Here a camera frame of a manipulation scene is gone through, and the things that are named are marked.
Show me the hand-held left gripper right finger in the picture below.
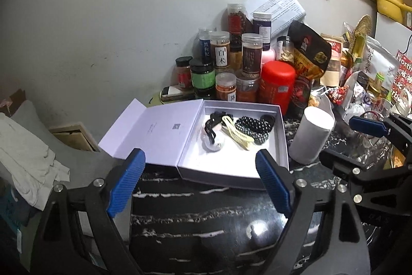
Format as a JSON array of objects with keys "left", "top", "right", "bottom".
[{"left": 254, "top": 149, "right": 371, "bottom": 275}]

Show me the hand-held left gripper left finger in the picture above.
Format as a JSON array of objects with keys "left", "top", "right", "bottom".
[{"left": 30, "top": 148, "right": 147, "bottom": 275}]

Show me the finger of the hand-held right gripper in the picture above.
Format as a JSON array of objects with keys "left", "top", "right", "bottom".
[
  {"left": 348, "top": 113, "right": 412, "bottom": 153},
  {"left": 319, "top": 149, "right": 392, "bottom": 181}
]

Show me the white gift box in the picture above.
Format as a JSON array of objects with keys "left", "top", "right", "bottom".
[{"left": 98, "top": 98, "right": 289, "bottom": 190}]

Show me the yellow hair clip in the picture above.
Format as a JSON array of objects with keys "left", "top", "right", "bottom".
[
  {"left": 222, "top": 115, "right": 234, "bottom": 134},
  {"left": 230, "top": 125, "right": 256, "bottom": 151}
]

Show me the black white patterned scrunchie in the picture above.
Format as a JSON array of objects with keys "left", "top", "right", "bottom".
[{"left": 234, "top": 115, "right": 272, "bottom": 145}]

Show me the white round jar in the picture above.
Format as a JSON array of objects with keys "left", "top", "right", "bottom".
[{"left": 202, "top": 130, "right": 226, "bottom": 153}]

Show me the black hair claw clip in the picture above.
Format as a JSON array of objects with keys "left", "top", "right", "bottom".
[{"left": 204, "top": 111, "right": 234, "bottom": 142}]

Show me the clear plastic bag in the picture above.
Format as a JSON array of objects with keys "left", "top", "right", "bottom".
[{"left": 343, "top": 70, "right": 371, "bottom": 116}]

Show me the white paper towel roll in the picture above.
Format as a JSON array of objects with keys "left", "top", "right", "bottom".
[{"left": 289, "top": 106, "right": 335, "bottom": 164}]

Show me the red dotted pouch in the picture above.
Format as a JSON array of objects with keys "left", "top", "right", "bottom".
[{"left": 328, "top": 85, "right": 350, "bottom": 106}]

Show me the grey cushion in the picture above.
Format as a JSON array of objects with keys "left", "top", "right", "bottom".
[{"left": 10, "top": 100, "right": 129, "bottom": 185}]

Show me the clear snack packet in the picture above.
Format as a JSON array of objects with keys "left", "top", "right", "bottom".
[{"left": 309, "top": 91, "right": 329, "bottom": 108}]

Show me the red printed box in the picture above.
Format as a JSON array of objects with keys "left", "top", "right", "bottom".
[{"left": 388, "top": 49, "right": 412, "bottom": 108}]

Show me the white green tea pouch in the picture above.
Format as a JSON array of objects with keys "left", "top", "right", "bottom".
[{"left": 362, "top": 36, "right": 400, "bottom": 92}]

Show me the kraft pouch with red label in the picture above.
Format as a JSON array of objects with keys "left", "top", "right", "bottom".
[{"left": 319, "top": 33, "right": 343, "bottom": 87}]

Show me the dark red snack bag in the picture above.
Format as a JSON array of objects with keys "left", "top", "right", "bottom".
[{"left": 290, "top": 78, "right": 311, "bottom": 116}]

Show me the red canister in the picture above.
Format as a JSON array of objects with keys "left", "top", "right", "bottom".
[{"left": 260, "top": 61, "right": 296, "bottom": 116}]

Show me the red brown contents jar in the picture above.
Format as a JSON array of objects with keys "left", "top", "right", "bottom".
[{"left": 236, "top": 74, "right": 261, "bottom": 103}]

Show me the golden woven mat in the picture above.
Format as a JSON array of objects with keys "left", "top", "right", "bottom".
[{"left": 349, "top": 15, "right": 372, "bottom": 47}]

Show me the black snack bag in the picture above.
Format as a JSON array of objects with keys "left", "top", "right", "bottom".
[{"left": 286, "top": 20, "right": 332, "bottom": 80}]

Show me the white black device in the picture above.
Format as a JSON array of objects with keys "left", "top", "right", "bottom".
[{"left": 161, "top": 86, "right": 194, "bottom": 102}]

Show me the white cloth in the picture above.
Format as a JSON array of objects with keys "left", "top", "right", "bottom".
[{"left": 0, "top": 113, "right": 71, "bottom": 210}]

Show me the orange powder jar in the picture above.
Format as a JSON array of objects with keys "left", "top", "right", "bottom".
[{"left": 215, "top": 73, "right": 237, "bottom": 103}]

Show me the dried slices jar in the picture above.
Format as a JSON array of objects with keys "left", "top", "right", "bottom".
[{"left": 276, "top": 36, "right": 295, "bottom": 64}]

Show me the pink bottle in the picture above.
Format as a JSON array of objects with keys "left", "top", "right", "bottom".
[{"left": 261, "top": 48, "right": 277, "bottom": 64}]

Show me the small red label jar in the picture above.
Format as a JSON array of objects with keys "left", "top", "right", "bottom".
[{"left": 175, "top": 56, "right": 194, "bottom": 92}]

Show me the green label black jar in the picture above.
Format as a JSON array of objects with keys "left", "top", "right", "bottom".
[{"left": 189, "top": 58, "right": 216, "bottom": 100}]

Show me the dark brown label jar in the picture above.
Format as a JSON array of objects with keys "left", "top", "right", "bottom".
[{"left": 241, "top": 33, "right": 264, "bottom": 77}]

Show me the amber bottle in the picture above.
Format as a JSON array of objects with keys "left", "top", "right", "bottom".
[{"left": 229, "top": 43, "right": 243, "bottom": 71}]

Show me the white label herb jar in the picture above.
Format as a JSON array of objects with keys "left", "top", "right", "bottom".
[{"left": 210, "top": 31, "right": 233, "bottom": 72}]

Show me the purple label jar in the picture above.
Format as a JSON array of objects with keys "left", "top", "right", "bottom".
[{"left": 252, "top": 12, "right": 272, "bottom": 50}]

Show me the printed paper sheet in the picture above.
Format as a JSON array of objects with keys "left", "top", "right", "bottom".
[{"left": 245, "top": 0, "right": 306, "bottom": 37}]

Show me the blue label dark jar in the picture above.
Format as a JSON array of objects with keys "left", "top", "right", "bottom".
[{"left": 199, "top": 28, "right": 217, "bottom": 60}]

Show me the tall red berries jar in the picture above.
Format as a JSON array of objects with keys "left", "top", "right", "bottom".
[{"left": 227, "top": 3, "right": 248, "bottom": 37}]

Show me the wooden frame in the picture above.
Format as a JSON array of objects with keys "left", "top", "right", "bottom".
[{"left": 48, "top": 122, "right": 100, "bottom": 151}]

